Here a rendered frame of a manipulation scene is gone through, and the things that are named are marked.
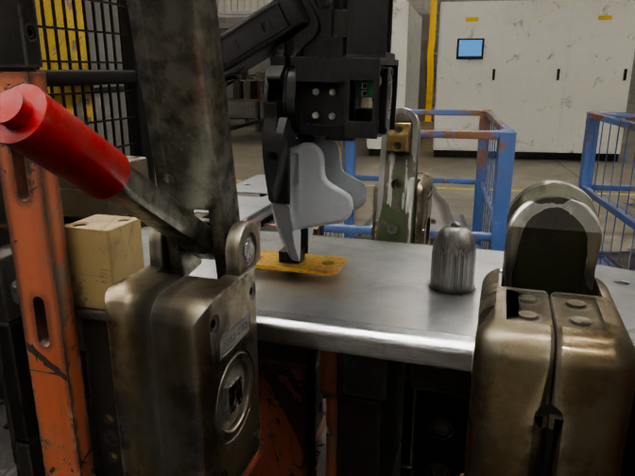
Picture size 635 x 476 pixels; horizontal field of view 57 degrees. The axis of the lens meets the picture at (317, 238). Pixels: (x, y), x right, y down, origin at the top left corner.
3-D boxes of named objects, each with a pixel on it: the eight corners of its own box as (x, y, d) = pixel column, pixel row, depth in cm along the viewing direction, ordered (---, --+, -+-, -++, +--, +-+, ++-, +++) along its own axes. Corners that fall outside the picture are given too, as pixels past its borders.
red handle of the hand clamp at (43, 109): (248, 231, 33) (70, 76, 18) (241, 269, 32) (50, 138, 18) (182, 226, 34) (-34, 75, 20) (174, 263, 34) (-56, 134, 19)
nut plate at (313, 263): (349, 261, 47) (349, 246, 47) (335, 276, 44) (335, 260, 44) (253, 252, 50) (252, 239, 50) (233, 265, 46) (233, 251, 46)
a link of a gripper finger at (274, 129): (282, 207, 40) (284, 76, 39) (261, 205, 41) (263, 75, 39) (303, 198, 45) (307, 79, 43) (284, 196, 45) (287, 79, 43)
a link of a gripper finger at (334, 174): (360, 260, 46) (363, 143, 43) (289, 251, 48) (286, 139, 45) (368, 246, 49) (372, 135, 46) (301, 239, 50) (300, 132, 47)
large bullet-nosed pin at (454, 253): (472, 301, 45) (479, 218, 43) (470, 316, 42) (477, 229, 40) (431, 297, 46) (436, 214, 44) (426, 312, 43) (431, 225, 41)
